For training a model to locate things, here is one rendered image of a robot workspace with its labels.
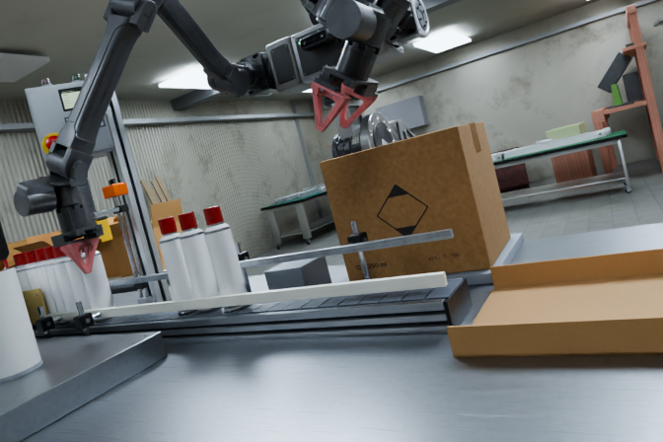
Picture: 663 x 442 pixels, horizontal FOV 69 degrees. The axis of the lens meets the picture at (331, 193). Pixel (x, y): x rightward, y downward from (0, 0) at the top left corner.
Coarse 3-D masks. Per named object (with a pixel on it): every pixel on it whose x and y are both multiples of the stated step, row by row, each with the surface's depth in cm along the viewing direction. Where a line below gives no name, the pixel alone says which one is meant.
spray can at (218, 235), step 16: (208, 208) 94; (208, 224) 94; (224, 224) 95; (208, 240) 94; (224, 240) 94; (224, 256) 93; (224, 272) 93; (240, 272) 95; (224, 288) 94; (240, 288) 94
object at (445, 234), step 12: (384, 240) 82; (396, 240) 81; (408, 240) 80; (420, 240) 79; (432, 240) 78; (300, 252) 92; (312, 252) 90; (324, 252) 88; (336, 252) 87; (348, 252) 86; (240, 264) 99; (252, 264) 97; (264, 264) 96; (144, 276) 115; (156, 276) 112; (168, 276) 110
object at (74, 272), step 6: (66, 258) 120; (66, 264) 119; (72, 264) 119; (72, 270) 119; (78, 270) 119; (72, 276) 119; (78, 276) 119; (72, 282) 119; (78, 282) 119; (72, 288) 120; (78, 288) 119; (84, 288) 119; (78, 294) 119; (84, 294) 119; (78, 300) 119; (84, 300) 119; (84, 306) 119; (90, 306) 120
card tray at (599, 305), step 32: (608, 256) 74; (640, 256) 72; (512, 288) 81; (544, 288) 77; (576, 288) 73; (608, 288) 70; (640, 288) 67; (480, 320) 71; (512, 320) 68; (544, 320) 65; (576, 320) 62; (608, 320) 52; (640, 320) 51; (480, 352) 60; (512, 352) 58; (544, 352) 56; (576, 352) 54; (608, 352) 53; (640, 352) 51
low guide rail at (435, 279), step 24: (288, 288) 85; (312, 288) 82; (336, 288) 79; (360, 288) 77; (384, 288) 75; (408, 288) 73; (72, 312) 119; (96, 312) 114; (120, 312) 109; (144, 312) 105
